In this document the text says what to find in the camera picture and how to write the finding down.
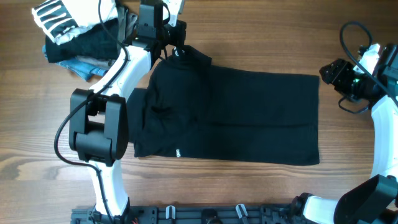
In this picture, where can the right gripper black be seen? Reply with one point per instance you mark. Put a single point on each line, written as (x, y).
(339, 70)

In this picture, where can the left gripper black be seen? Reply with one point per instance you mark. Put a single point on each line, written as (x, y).
(180, 27)

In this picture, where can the black t-shirt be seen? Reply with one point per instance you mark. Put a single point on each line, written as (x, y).
(193, 108)

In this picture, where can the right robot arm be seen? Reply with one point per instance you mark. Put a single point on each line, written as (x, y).
(373, 78)

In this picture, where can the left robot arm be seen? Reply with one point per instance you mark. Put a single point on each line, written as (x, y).
(98, 128)

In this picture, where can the grey folded garment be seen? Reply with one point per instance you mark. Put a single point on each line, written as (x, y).
(124, 29)

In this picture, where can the blue denim folded garment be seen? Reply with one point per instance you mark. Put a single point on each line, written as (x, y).
(83, 66)

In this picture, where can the black and white folded garment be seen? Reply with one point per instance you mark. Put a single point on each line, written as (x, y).
(63, 20)

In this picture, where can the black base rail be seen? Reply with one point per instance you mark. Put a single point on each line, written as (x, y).
(263, 214)

